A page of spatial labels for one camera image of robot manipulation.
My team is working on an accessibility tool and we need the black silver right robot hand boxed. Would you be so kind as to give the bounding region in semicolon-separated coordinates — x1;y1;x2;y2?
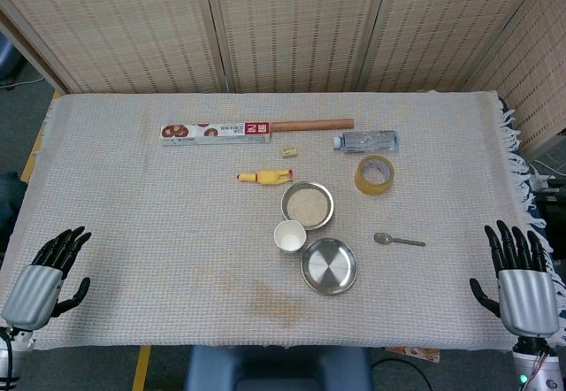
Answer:
469;219;560;338

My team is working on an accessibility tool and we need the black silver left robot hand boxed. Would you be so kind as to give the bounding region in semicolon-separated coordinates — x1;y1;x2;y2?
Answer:
1;226;93;331

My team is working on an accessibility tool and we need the metal spoon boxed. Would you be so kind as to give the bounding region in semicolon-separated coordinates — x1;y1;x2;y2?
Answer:
373;232;426;248

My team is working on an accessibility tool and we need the white paper cup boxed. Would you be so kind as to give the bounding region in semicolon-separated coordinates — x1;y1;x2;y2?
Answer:
273;220;307;254

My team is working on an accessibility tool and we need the steel bowl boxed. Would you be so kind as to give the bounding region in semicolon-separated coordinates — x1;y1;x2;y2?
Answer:
280;180;335;232

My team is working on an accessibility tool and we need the black equipment box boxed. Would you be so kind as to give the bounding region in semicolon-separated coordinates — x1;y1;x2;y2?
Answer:
530;178;566;244

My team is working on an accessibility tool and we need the orange printed packet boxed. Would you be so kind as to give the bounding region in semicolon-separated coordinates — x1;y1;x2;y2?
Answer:
383;346;441;362

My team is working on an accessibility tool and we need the white woven fringed tablecloth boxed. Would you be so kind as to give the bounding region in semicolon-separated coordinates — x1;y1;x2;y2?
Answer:
0;91;566;351

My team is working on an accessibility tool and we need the yellow packing tape roll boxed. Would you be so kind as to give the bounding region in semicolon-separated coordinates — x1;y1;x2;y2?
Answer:
354;154;396;196

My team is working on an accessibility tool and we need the empty steel plate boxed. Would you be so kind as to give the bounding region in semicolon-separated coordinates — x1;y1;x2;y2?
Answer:
301;237;359;296

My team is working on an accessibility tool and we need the woven bamboo screen panel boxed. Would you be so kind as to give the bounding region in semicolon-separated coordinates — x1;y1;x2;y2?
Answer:
203;0;393;94
0;0;226;95
463;0;566;157
357;0;558;94

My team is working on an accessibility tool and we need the clear plastic water bottle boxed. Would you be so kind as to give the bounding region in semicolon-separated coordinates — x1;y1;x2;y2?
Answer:
332;130;400;154

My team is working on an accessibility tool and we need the blue chair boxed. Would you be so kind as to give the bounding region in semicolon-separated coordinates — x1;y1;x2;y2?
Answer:
0;36;23;88

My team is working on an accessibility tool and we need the long baking paper box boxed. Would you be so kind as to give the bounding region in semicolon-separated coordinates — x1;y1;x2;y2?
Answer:
160;121;272;147

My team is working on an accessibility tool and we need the yellow rubber chicken toy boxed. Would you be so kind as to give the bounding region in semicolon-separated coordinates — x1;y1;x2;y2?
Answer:
235;168;294;187

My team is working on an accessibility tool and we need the wooden rolling pin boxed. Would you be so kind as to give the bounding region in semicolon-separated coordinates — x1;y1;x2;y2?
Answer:
270;118;356;134

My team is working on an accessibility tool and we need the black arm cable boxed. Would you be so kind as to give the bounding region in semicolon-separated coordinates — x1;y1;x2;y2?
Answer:
371;356;433;391

